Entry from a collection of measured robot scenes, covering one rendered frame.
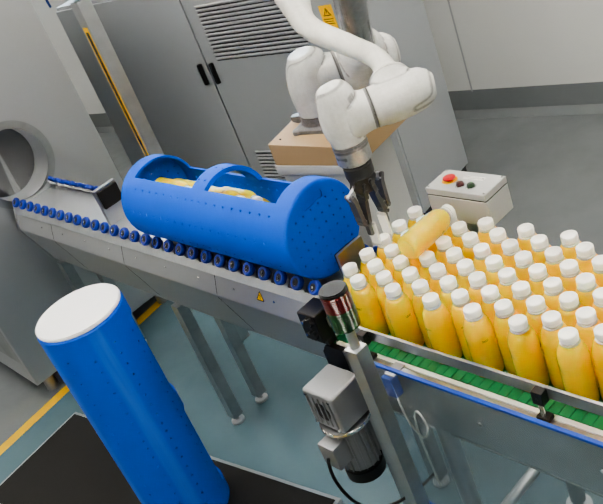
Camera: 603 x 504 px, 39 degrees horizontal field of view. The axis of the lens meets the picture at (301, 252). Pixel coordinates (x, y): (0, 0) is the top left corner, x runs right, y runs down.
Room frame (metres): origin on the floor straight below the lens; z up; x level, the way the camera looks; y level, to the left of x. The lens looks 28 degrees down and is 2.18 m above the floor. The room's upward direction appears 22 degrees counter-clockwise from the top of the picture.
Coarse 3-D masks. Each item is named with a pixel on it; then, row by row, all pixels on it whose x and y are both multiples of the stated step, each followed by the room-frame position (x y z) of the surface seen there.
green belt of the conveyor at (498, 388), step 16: (336, 336) 1.84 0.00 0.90; (384, 352) 1.70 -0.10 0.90; (400, 352) 1.68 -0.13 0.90; (432, 368) 1.57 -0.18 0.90; (448, 368) 1.55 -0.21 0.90; (480, 384) 1.46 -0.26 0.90; (496, 384) 1.44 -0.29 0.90; (528, 400) 1.35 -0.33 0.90; (576, 416) 1.26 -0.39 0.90; (592, 416) 1.24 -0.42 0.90
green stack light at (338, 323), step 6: (354, 306) 1.48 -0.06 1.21; (348, 312) 1.46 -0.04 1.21; (354, 312) 1.47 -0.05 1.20; (330, 318) 1.48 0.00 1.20; (336, 318) 1.47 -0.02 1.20; (342, 318) 1.46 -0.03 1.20; (348, 318) 1.46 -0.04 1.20; (354, 318) 1.47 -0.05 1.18; (330, 324) 1.49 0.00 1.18; (336, 324) 1.47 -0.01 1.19; (342, 324) 1.46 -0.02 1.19; (348, 324) 1.46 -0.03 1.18; (354, 324) 1.47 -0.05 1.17; (336, 330) 1.47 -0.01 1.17; (342, 330) 1.46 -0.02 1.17; (348, 330) 1.46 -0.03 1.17
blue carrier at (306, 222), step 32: (160, 160) 2.83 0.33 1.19; (128, 192) 2.69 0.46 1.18; (160, 192) 2.54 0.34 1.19; (192, 192) 2.40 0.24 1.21; (256, 192) 2.53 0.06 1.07; (288, 192) 2.08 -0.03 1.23; (320, 192) 2.09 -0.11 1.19; (160, 224) 2.53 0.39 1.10; (192, 224) 2.36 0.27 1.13; (224, 224) 2.23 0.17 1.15; (256, 224) 2.11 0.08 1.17; (288, 224) 2.01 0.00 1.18; (320, 224) 2.07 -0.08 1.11; (352, 224) 2.12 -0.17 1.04; (256, 256) 2.13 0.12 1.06; (288, 256) 2.00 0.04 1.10; (320, 256) 2.04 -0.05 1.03
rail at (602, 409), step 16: (384, 336) 1.65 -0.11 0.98; (416, 352) 1.58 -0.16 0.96; (432, 352) 1.53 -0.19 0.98; (464, 368) 1.46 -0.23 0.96; (480, 368) 1.42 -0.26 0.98; (512, 384) 1.35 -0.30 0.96; (528, 384) 1.32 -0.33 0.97; (560, 400) 1.26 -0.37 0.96; (576, 400) 1.23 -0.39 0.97; (592, 400) 1.20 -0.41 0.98
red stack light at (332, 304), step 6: (348, 288) 1.49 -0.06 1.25; (348, 294) 1.48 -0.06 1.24; (324, 300) 1.48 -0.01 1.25; (330, 300) 1.47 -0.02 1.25; (336, 300) 1.46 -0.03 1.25; (342, 300) 1.46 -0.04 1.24; (348, 300) 1.47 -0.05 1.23; (324, 306) 1.48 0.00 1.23; (330, 306) 1.47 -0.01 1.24; (336, 306) 1.46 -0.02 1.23; (342, 306) 1.46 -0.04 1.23; (348, 306) 1.47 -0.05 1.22; (330, 312) 1.47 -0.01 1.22; (336, 312) 1.46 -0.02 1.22; (342, 312) 1.46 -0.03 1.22
